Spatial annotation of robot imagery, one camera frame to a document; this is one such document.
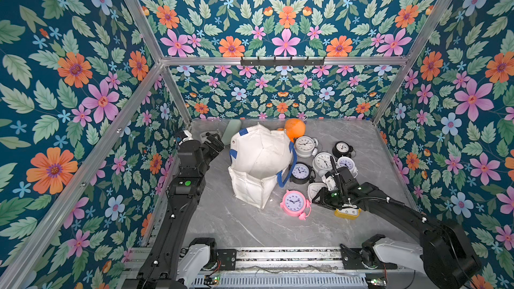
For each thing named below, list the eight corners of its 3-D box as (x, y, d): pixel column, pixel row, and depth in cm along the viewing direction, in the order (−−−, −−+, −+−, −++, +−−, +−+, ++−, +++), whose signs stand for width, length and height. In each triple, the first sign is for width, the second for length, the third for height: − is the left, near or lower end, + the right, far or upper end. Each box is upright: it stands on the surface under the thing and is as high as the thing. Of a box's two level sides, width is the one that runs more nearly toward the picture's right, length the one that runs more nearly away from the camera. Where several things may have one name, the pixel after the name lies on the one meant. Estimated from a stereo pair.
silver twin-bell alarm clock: (295, 157, 105) (296, 152, 101) (293, 141, 112) (294, 136, 108) (318, 157, 105) (320, 152, 101) (315, 141, 112) (316, 136, 108)
